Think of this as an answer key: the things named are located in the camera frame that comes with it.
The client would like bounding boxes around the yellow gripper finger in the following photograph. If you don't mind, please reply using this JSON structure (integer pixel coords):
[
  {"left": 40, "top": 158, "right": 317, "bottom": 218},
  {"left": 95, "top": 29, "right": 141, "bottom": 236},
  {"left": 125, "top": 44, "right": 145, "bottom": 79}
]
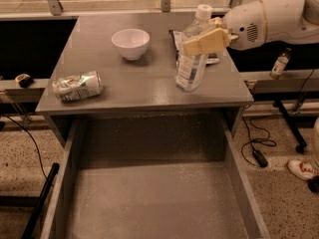
[
  {"left": 208, "top": 17, "right": 222, "bottom": 29},
  {"left": 182, "top": 28, "right": 230, "bottom": 56}
]

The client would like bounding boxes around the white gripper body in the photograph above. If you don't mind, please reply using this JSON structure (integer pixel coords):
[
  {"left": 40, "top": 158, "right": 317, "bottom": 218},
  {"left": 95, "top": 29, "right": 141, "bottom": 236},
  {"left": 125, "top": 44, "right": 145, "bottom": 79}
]
[{"left": 222, "top": 1, "right": 266, "bottom": 51}]

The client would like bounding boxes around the clear plastic water bottle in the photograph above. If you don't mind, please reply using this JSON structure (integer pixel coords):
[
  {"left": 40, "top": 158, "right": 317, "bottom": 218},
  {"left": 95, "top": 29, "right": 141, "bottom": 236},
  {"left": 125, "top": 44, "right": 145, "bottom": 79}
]
[{"left": 175, "top": 4, "right": 212, "bottom": 92}]

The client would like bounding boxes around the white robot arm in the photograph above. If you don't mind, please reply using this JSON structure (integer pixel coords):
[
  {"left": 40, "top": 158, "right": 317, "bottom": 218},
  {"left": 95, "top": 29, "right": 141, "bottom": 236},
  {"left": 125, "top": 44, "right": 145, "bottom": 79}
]
[{"left": 182, "top": 0, "right": 319, "bottom": 55}]

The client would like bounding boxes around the small juice bottle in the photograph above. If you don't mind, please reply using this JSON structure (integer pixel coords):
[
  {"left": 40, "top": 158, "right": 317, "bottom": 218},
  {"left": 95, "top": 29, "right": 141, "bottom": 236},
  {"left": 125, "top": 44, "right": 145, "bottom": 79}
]
[{"left": 270, "top": 48, "right": 292, "bottom": 80}]

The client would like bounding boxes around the grey open drawer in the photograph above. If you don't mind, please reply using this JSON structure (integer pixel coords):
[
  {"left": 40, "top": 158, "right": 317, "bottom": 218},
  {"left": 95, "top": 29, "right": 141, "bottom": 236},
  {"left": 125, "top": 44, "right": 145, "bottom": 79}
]
[{"left": 41, "top": 112, "right": 270, "bottom": 239}]

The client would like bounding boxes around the blue chip bag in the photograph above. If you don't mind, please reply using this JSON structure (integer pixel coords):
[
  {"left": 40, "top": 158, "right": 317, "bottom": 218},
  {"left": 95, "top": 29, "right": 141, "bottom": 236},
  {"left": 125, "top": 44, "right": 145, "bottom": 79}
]
[{"left": 168, "top": 30, "right": 219, "bottom": 66}]

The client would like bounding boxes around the white ceramic bowl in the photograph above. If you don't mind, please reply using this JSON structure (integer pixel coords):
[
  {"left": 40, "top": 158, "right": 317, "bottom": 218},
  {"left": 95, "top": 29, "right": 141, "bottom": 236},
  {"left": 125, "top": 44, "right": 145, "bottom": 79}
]
[{"left": 112, "top": 29, "right": 151, "bottom": 61}]

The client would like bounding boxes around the crushed green white can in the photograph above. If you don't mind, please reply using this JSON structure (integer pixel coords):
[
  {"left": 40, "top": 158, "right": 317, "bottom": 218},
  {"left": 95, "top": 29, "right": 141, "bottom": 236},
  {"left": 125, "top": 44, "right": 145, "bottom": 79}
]
[{"left": 52, "top": 71, "right": 103, "bottom": 102}]

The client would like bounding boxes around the white red sneaker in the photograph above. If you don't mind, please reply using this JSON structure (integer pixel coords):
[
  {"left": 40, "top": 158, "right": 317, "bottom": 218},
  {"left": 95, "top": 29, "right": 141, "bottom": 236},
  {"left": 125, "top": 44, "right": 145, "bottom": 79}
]
[{"left": 287, "top": 160, "right": 319, "bottom": 180}]

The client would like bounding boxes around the black yellow tape measure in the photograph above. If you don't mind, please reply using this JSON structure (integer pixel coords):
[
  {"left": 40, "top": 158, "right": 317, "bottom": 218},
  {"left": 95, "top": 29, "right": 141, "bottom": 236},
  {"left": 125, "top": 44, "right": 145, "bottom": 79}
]
[{"left": 15, "top": 74, "right": 34, "bottom": 88}]

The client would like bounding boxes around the black metal stand leg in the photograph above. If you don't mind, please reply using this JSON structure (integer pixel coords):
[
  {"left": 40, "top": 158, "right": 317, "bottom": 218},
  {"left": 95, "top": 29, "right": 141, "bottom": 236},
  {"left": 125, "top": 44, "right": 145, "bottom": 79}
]
[{"left": 21, "top": 162, "right": 60, "bottom": 239}]

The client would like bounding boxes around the black power cable adapter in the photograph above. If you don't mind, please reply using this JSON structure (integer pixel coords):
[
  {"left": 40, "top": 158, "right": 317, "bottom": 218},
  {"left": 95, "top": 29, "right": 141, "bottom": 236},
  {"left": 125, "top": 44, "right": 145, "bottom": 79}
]
[{"left": 240, "top": 114, "right": 277, "bottom": 168}]

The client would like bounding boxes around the black cable left floor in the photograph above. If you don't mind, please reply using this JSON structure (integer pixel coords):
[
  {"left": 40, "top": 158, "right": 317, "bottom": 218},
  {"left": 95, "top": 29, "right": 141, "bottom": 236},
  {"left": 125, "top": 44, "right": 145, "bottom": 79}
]
[{"left": 0, "top": 113, "right": 54, "bottom": 187}]

